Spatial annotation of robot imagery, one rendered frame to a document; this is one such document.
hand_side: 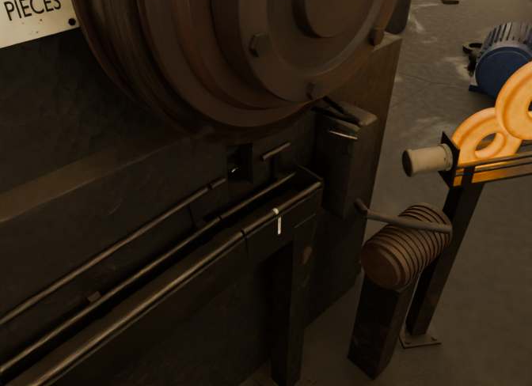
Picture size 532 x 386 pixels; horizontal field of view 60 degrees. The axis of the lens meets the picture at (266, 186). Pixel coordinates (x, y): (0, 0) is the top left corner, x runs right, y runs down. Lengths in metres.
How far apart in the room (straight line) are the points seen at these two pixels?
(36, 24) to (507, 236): 1.75
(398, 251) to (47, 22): 0.78
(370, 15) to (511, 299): 1.30
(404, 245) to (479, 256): 0.84
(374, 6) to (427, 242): 0.61
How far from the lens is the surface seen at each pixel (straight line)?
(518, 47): 2.72
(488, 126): 1.06
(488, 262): 1.86
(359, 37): 0.64
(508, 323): 1.71
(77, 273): 0.74
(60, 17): 0.62
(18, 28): 0.60
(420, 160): 1.03
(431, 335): 1.57
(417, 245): 1.07
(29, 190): 0.69
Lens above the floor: 1.27
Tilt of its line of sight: 40 degrees down
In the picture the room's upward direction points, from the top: straight up
